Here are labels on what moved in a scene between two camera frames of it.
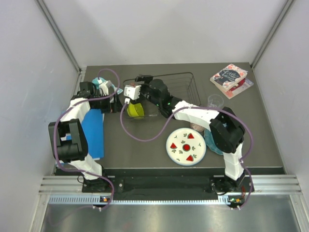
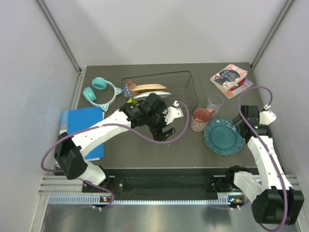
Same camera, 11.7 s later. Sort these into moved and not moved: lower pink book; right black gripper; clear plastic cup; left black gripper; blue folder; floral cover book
Moved: right black gripper; left black gripper
Not moved: floral cover book; lower pink book; blue folder; clear plastic cup
